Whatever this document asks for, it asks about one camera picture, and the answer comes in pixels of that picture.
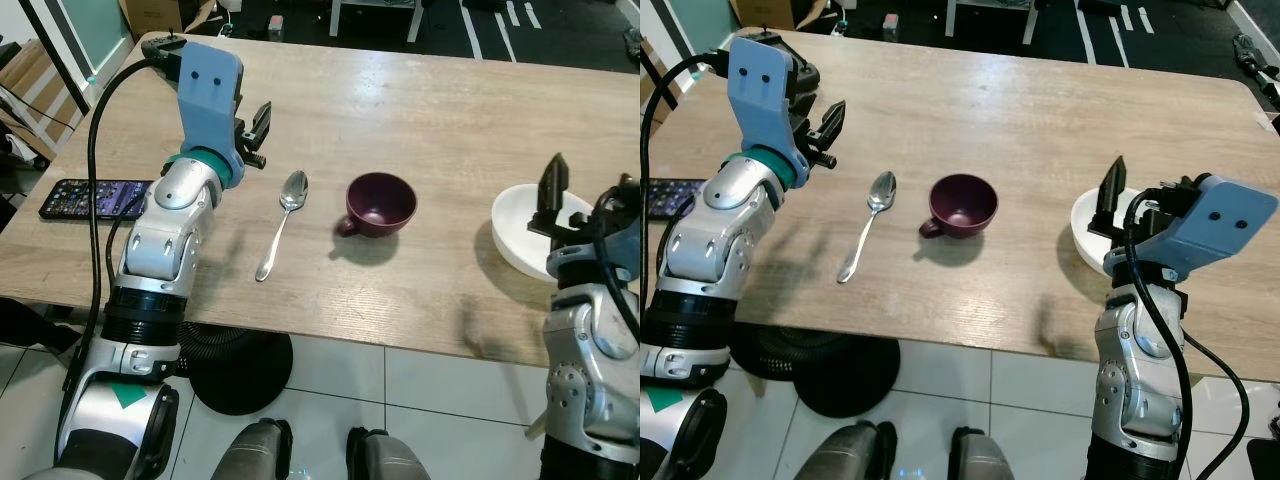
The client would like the black round floor fan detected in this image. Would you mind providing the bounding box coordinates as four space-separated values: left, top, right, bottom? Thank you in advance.
730 322 902 420
180 325 294 417

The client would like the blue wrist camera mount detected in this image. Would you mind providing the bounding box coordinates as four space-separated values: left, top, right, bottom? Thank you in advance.
727 37 812 187
180 42 247 177
546 213 641 283
1103 175 1251 283

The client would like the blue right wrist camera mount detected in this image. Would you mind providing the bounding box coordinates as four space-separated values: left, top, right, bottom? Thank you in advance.
546 213 641 283
1103 175 1251 283

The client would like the robot left leg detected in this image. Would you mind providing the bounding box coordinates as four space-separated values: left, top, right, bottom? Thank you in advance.
210 418 294 480
795 420 897 480

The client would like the black mat with white lines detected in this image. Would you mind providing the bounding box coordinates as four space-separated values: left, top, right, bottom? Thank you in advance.
215 0 641 76
830 0 1280 73

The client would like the white legged stool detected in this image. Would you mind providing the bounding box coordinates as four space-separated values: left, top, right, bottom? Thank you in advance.
945 0 1041 46
330 0 426 44

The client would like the robot right leg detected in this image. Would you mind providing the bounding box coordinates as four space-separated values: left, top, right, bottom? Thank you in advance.
945 428 1017 480
346 428 432 480

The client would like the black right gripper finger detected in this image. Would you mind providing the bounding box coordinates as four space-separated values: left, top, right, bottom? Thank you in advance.
530 152 573 238
1095 155 1131 239

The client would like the white bowl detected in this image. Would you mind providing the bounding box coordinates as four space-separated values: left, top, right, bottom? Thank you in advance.
1070 185 1141 279
491 183 601 283

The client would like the flat cardboard box stack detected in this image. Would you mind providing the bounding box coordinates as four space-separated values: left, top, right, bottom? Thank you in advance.
0 40 96 161
640 38 693 126

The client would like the robot leg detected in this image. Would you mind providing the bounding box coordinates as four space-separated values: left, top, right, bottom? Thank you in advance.
795 420 897 480
210 418 294 480
346 428 432 480
945 428 1017 480

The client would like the black smartphone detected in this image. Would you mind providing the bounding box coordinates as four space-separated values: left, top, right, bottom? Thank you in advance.
38 178 156 222
648 178 707 221

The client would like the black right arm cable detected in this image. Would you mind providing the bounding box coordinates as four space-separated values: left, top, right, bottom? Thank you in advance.
590 185 641 341
1120 185 1253 480

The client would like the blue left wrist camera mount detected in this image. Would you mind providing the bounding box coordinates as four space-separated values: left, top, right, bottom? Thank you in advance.
727 37 812 187
180 42 247 177

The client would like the brown cardboard box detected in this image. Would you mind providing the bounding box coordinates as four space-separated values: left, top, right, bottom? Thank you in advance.
118 0 216 39
730 0 831 31

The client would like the purple cup with handle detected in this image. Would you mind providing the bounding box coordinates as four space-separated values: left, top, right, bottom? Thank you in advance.
918 173 1000 242
336 172 419 240

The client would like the silver metal spoon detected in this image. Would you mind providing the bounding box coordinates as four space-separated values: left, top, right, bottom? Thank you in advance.
836 170 899 285
254 170 310 284

